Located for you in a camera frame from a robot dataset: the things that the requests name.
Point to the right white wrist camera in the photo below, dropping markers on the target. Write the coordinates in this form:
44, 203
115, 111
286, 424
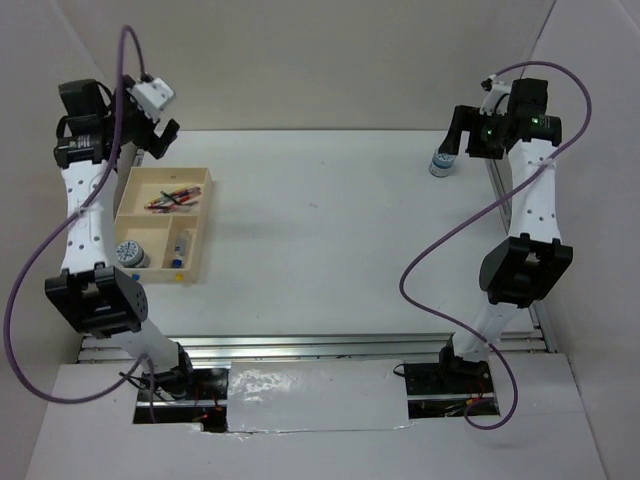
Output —
496, 92

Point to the red pen with clip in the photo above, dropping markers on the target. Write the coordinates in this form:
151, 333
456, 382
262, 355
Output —
187, 200

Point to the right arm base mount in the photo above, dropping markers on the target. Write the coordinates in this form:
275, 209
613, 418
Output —
433, 393

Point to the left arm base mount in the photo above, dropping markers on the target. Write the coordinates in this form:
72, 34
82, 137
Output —
202, 403

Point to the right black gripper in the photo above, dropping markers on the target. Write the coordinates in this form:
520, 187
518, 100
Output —
468, 119

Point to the red pen with clear barrel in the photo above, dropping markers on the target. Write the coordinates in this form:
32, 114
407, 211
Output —
162, 207

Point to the aluminium front rail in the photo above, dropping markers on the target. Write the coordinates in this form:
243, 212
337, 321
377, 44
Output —
212, 349

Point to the blue white tape roll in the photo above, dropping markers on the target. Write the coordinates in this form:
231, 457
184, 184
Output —
131, 255
442, 164

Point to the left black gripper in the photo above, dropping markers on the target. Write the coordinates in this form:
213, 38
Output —
160, 147

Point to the blue cap glue bottle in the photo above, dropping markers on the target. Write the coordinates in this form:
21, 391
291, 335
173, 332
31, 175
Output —
181, 249

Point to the cream compartment organizer tray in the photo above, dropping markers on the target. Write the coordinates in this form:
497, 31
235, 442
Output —
156, 232

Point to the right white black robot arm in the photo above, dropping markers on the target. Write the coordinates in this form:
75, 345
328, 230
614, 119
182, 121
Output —
511, 124

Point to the white foil cover sheet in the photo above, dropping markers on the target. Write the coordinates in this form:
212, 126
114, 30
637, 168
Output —
315, 396

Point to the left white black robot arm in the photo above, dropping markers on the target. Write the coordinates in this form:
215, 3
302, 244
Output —
91, 292

